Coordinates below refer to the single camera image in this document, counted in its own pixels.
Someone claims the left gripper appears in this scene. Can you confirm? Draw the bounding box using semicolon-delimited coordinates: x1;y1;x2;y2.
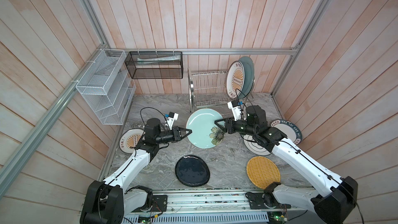
155;126;192;144

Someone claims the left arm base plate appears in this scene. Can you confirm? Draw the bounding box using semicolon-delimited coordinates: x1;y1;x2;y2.
148;195;168;212

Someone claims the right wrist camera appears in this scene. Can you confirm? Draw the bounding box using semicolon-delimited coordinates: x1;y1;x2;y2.
227;99;243;121

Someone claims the aluminium frame rail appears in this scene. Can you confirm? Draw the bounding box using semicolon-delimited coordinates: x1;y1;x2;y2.
110;48;299;55

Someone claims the mint plate with flower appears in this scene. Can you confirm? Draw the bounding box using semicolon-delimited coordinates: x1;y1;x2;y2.
186;108;225;149

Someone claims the white plate black outline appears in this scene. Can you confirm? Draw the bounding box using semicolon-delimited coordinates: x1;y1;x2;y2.
243;135;270;156

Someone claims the white plate dark lettered rim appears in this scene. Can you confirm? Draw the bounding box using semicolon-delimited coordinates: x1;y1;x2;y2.
271;119;303;145

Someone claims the grey-green plate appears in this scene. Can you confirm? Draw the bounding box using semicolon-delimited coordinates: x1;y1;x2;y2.
238;56;255;99

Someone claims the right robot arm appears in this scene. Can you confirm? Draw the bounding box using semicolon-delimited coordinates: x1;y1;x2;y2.
214;105;358;224

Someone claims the yellow woven plate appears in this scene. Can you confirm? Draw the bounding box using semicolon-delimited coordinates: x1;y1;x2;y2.
246;156;281;189

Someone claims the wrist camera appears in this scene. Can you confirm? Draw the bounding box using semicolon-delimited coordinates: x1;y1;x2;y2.
227;99;243;121
165;112;179;129

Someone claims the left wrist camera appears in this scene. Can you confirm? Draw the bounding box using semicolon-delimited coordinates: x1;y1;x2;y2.
165;112;179;129

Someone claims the white wire shelf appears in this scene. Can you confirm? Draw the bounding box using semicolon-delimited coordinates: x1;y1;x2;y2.
76;49;136;125

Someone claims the orange sunburst plate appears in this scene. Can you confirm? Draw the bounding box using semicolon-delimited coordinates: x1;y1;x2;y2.
119;128;144;154
226;61;245;99

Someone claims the black mesh basket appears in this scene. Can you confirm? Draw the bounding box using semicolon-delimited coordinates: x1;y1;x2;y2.
124;51;183;79

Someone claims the chrome dish rack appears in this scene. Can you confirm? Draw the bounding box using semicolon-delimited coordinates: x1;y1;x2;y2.
188;71;232;112

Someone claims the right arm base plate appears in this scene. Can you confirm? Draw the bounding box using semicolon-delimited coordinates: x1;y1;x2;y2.
245;192;291;209

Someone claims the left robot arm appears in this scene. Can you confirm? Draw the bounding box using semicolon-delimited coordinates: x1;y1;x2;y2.
80;118;192;224

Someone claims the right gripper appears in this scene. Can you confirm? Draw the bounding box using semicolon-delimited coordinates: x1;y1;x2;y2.
215;116;256;138

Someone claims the dark blue oval plate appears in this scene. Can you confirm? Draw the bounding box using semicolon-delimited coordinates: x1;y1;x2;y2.
175;155;210;187

